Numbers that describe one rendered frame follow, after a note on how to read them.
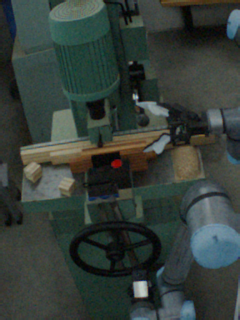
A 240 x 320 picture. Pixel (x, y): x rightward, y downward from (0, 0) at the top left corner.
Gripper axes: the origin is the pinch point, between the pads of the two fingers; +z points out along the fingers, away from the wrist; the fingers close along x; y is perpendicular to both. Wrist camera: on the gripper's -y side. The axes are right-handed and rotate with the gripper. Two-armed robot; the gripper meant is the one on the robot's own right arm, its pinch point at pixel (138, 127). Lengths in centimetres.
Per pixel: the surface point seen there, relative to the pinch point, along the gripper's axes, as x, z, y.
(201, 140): 18.2, -19.8, -19.6
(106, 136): 9.0, 10.5, -13.4
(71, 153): 16.8, 23.1, -19.2
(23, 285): 107, 68, -50
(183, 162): 19.2, -12.3, -8.8
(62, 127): 24, 29, -52
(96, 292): 82, 26, -17
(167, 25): 54, -29, -264
